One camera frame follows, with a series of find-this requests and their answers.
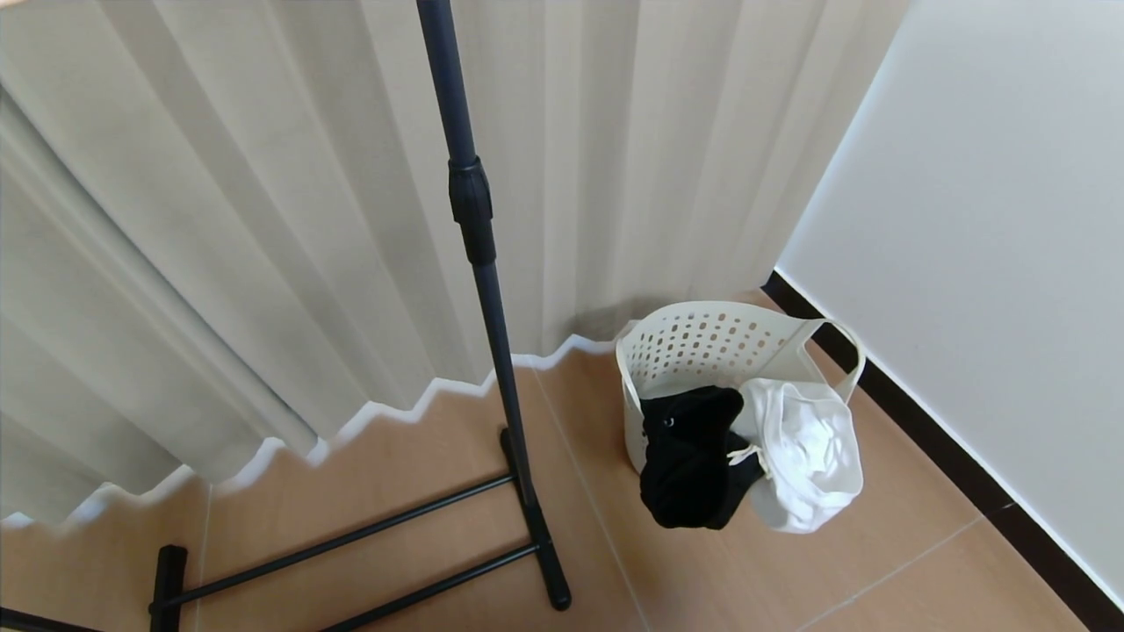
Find black clothes rack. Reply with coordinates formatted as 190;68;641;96
148;0;573;632

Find white garment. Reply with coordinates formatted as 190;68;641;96
729;378;865;535

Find black shorts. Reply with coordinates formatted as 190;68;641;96
638;385;767;531

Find white laundry basket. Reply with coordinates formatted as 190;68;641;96
615;301;867;475

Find beige curtain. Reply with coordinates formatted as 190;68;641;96
0;0;910;528

